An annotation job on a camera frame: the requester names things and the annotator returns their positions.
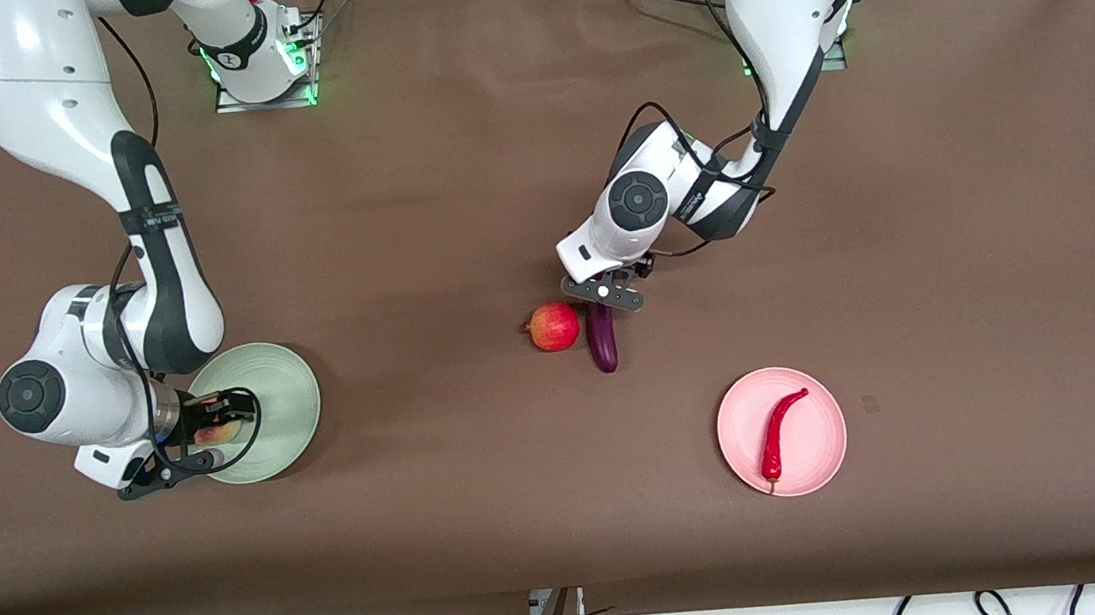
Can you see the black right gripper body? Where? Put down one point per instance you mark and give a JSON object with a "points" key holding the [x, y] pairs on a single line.
{"points": [[199, 415]]}

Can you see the yellow pink peach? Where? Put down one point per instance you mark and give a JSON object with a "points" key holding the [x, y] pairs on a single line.
{"points": [[218, 434]]}

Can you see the purple eggplant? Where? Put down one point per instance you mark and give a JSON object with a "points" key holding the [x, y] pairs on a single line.
{"points": [[602, 342]]}

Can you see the red apple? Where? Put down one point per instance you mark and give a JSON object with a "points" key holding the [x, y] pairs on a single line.
{"points": [[556, 328]]}

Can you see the red chili pepper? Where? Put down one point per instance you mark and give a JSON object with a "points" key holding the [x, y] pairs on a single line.
{"points": [[778, 434]]}

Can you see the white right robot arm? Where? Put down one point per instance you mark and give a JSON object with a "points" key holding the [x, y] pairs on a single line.
{"points": [[44, 85]]}

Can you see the pale green round plate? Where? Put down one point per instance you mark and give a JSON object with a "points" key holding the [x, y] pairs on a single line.
{"points": [[285, 403]]}

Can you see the brown table cloth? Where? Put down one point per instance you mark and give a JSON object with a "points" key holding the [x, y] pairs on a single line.
{"points": [[492, 152]]}

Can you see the pink round plate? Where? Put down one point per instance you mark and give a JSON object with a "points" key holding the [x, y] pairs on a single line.
{"points": [[817, 442]]}

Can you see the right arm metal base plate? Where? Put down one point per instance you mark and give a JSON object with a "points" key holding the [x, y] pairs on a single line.
{"points": [[236, 101]]}

